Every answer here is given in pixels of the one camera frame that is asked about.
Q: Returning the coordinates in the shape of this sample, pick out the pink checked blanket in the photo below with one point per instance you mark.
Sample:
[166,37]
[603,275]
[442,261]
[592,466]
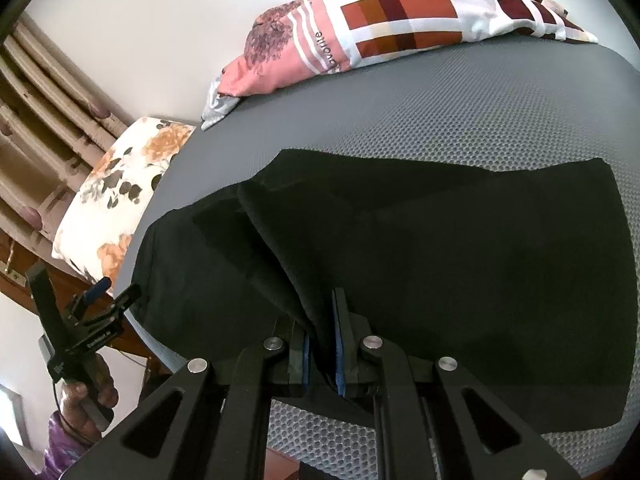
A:
[400,10]

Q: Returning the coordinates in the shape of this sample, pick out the floral pillow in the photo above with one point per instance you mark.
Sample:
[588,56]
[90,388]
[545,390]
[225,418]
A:
[130,175]

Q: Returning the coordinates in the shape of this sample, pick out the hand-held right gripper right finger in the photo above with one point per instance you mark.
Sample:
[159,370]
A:
[342,355]

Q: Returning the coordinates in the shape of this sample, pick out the black pants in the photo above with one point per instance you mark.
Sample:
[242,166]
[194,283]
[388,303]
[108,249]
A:
[450,260]

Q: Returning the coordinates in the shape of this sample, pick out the person's left hand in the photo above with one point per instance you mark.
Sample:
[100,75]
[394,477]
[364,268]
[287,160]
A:
[102,382]

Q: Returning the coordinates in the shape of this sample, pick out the white grey striped cloth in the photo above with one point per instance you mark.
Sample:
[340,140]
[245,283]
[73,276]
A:
[215,107]

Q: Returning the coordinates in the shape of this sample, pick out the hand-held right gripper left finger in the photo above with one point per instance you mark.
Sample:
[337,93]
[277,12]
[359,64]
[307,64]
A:
[304,365]

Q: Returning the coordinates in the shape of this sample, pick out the person's left forearm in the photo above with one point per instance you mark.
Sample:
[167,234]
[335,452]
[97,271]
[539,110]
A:
[62,450]

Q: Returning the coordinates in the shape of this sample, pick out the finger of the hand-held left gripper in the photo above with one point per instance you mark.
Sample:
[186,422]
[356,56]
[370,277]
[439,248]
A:
[122,302]
[100,286]

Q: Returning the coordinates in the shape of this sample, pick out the wooden bed frame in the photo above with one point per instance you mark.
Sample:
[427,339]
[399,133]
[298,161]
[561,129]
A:
[145,355]

